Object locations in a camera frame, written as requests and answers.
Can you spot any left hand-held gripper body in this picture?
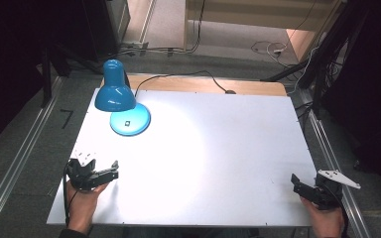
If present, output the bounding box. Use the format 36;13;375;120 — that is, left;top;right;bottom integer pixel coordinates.
66;150;97;192

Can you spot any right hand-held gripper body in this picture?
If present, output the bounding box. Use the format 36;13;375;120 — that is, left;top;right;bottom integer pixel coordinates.
313;169;362;211

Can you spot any blue desk lamp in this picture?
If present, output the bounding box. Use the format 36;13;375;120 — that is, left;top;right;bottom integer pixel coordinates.
94;59;152;137

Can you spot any person's left hand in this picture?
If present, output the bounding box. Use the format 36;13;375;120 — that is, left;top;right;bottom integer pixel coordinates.
65;178;110;235

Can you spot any person's right hand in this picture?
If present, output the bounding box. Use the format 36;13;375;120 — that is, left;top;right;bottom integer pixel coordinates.
300;195;345;238

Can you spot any black metal stand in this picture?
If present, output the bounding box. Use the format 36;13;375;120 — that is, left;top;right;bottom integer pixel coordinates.
41;46;53;109

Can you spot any grey power strip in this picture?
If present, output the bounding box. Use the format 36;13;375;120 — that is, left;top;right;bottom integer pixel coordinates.
121;41;150;56

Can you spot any dark cabinet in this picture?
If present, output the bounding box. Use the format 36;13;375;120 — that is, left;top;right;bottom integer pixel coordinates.
81;0;132;63

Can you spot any light wooden cabinet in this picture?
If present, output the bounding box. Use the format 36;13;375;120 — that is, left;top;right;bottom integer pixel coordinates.
184;0;346;62

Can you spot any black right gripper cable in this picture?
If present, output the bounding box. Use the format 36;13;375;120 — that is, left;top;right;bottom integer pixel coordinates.
322;183;350;238

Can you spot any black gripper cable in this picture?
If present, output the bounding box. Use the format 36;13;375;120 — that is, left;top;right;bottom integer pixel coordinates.
322;183;350;238
62;164;80;228

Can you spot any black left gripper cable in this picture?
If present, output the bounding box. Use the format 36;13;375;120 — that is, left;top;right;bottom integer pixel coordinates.
62;164;80;228

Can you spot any aluminium floor rail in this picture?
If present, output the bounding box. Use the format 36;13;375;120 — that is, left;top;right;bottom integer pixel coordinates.
0;76;64;238
298;88;372;238

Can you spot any black lamp cable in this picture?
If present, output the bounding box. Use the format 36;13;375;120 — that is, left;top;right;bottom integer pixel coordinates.
134;69;237;99

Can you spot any black slanted stand frame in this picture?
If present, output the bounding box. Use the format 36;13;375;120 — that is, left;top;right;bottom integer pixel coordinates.
260;0;371;117

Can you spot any white floor cable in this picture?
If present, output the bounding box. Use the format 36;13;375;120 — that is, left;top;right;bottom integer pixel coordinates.
250;40;296;68

